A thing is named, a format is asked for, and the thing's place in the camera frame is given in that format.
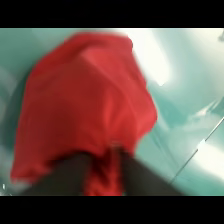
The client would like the red T-shirt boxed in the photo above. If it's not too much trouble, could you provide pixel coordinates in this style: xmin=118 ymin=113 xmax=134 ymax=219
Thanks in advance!
xmin=9 ymin=31 xmax=158 ymax=197

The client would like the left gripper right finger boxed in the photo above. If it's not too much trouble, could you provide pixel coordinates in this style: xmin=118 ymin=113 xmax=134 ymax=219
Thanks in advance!
xmin=120 ymin=151 xmax=184 ymax=197

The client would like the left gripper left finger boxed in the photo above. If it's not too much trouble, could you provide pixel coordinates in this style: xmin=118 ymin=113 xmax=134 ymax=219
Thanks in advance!
xmin=20 ymin=152 xmax=95 ymax=197

